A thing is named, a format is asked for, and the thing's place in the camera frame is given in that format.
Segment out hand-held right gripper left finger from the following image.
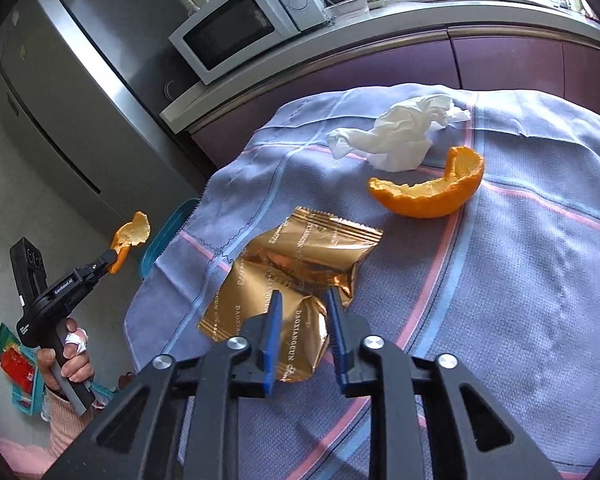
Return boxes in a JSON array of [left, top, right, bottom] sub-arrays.
[[55, 290, 285, 480]]

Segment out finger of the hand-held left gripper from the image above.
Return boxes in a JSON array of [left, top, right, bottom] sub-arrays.
[[77, 250, 120, 282]]

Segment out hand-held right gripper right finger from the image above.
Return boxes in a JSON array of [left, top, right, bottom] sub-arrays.
[[326, 286, 561, 480]]

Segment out small orange peel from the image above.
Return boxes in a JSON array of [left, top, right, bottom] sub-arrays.
[[111, 211, 151, 275]]

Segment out blue plastic bin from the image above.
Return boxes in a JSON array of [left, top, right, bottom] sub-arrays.
[[139, 197, 201, 281]]

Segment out gold foil wrapper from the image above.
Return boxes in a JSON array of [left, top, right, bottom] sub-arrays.
[[197, 206, 384, 385]]

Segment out person's left forearm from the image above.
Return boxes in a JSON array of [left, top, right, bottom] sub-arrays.
[[0, 385, 112, 477]]

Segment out person's left hand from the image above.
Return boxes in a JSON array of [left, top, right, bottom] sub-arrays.
[[36, 317, 96, 393]]

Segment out red packet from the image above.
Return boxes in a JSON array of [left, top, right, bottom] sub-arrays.
[[0, 322, 46, 416]]

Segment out large orange peel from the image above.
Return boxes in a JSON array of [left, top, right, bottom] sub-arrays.
[[368, 146, 485, 219]]

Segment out blue checked cloth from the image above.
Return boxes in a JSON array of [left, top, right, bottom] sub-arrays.
[[124, 82, 600, 480]]

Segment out silver refrigerator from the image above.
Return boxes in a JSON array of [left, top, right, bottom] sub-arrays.
[[0, 0, 211, 241]]

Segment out crumpled white tissue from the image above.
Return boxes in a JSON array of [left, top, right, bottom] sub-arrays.
[[326, 96, 472, 172]]

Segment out white microwave oven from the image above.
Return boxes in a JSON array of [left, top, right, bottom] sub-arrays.
[[168, 0, 328, 86]]

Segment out purple base cabinets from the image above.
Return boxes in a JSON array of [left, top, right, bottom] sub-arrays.
[[190, 30, 600, 181]]

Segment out white kitchen countertop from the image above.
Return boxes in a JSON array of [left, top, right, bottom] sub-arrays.
[[159, 0, 600, 133]]

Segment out glass baking dish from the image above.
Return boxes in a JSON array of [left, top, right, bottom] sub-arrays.
[[325, 0, 371, 23]]

